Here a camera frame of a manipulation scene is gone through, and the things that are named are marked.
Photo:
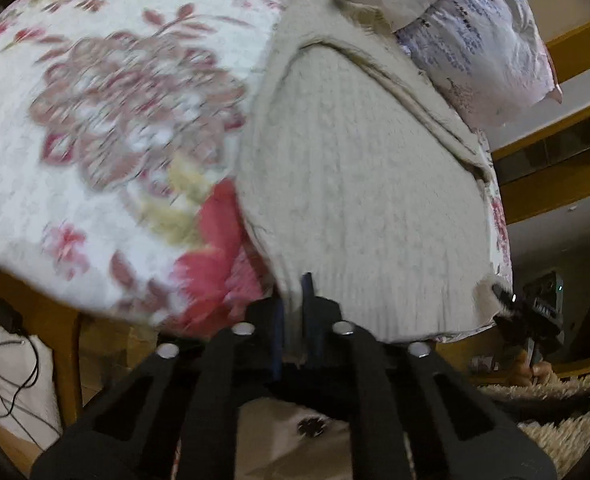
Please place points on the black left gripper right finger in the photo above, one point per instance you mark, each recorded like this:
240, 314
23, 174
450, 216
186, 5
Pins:
410, 414

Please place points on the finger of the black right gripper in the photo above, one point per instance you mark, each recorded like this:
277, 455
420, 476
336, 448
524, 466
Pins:
506, 298

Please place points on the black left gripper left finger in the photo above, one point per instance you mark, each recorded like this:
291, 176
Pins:
175, 415

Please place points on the cream knitted sweater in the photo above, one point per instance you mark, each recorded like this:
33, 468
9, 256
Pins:
355, 170

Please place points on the person's right hand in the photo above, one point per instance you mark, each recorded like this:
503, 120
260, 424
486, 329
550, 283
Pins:
522, 374

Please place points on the beige shaggy rug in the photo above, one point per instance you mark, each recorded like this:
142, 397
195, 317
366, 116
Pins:
555, 415

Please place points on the white cloth bag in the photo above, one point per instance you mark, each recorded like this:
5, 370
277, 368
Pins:
28, 403

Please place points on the lavender print pillow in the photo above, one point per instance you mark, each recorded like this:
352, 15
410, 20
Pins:
486, 57

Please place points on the floral quilted bedspread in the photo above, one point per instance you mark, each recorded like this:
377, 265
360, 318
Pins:
120, 129

